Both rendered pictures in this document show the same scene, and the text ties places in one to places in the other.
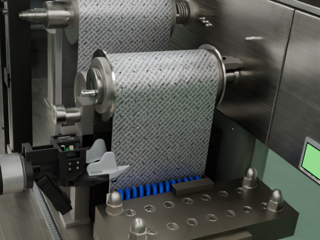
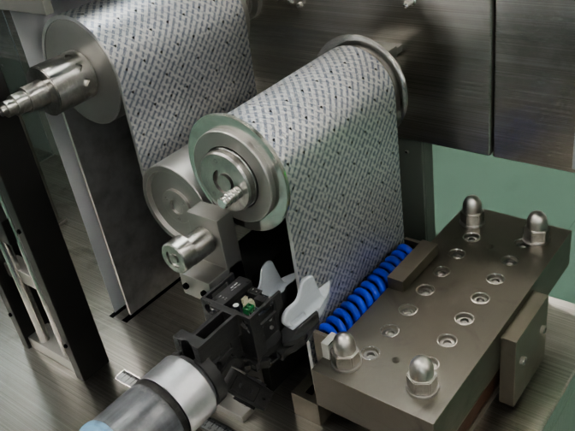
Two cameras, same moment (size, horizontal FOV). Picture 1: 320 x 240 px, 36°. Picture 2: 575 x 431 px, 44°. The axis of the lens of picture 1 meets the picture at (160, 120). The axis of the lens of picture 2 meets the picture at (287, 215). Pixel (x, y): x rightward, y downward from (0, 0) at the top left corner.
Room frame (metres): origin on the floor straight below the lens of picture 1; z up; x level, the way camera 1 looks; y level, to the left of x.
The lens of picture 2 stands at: (0.24, 0.31, 1.63)
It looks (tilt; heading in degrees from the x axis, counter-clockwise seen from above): 32 degrees down; 341
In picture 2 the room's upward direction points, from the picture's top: 9 degrees counter-clockwise
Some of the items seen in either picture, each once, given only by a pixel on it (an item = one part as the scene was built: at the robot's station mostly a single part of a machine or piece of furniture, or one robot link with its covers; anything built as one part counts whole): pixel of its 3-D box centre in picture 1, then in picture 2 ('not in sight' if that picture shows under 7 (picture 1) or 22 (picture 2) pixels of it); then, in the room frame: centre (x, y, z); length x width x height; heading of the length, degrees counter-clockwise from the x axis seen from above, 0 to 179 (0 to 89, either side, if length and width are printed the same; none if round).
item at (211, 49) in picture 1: (207, 76); (358, 87); (1.05, -0.10, 1.25); 0.15 x 0.01 x 0.15; 28
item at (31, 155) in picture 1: (54, 163); (230, 339); (0.83, 0.20, 1.12); 0.12 x 0.08 x 0.09; 118
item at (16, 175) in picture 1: (11, 172); (177, 392); (0.79, 0.27, 1.11); 0.08 x 0.05 x 0.08; 28
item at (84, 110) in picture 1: (75, 164); (222, 319); (0.95, 0.18, 1.05); 0.06 x 0.05 x 0.31; 118
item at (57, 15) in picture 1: (57, 15); (62, 82); (1.14, 0.26, 1.33); 0.06 x 0.06 x 0.06; 28
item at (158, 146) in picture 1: (162, 149); (352, 232); (0.94, -0.01, 1.11); 0.23 x 0.01 x 0.18; 118
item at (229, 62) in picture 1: (225, 61); (375, 51); (1.07, -0.14, 1.28); 0.06 x 0.05 x 0.02; 118
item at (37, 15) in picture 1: (32, 15); (21, 102); (1.12, 0.32, 1.33); 0.06 x 0.03 x 0.03; 118
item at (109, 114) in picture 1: (102, 85); (237, 174); (0.94, 0.13, 1.25); 0.15 x 0.01 x 0.15; 28
